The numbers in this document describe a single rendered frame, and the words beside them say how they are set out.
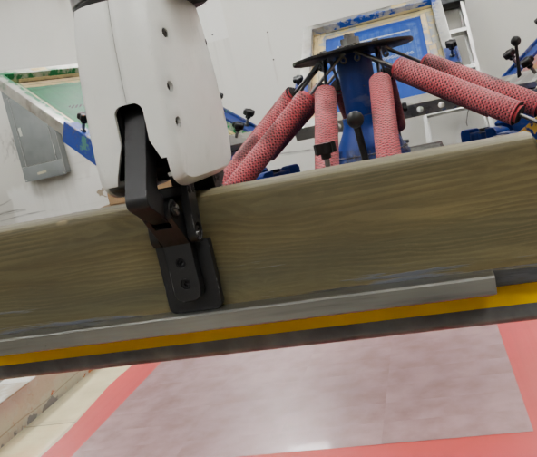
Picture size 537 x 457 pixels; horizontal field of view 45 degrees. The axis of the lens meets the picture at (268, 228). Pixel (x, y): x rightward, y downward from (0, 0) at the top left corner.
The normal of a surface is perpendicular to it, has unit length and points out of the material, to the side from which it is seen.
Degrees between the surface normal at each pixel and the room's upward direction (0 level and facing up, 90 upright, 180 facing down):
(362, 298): 90
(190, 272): 90
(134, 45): 83
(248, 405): 0
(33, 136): 90
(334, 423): 0
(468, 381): 0
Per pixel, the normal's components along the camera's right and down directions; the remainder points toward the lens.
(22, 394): 0.95, -0.17
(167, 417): -0.21, -0.97
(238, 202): -0.22, 0.20
